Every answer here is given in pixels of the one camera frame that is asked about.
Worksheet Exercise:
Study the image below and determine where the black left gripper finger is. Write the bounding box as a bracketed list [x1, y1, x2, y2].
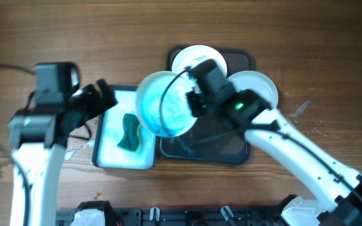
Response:
[96, 79, 118, 109]
[82, 84, 101, 100]

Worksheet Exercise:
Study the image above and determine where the white plate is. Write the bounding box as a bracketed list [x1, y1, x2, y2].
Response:
[136, 71, 197, 137]
[228, 70, 279, 109]
[170, 45, 228, 77]

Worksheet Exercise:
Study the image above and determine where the green scrubbing sponge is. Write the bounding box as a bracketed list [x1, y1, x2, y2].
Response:
[117, 113, 141, 151]

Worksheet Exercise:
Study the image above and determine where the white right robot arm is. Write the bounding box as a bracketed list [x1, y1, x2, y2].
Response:
[187, 59, 362, 225]

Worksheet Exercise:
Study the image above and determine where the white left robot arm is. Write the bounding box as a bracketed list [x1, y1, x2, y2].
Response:
[8, 62, 117, 225]

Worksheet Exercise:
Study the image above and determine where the dark brown serving tray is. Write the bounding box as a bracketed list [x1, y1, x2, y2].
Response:
[156, 45, 255, 165]

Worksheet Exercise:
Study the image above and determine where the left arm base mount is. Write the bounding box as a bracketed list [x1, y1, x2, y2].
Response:
[70, 201, 123, 226]

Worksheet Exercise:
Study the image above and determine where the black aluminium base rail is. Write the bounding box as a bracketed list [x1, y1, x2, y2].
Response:
[55, 205, 282, 226]

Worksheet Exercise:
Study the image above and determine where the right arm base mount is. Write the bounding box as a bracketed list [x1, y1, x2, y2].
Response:
[280, 196, 337, 226]

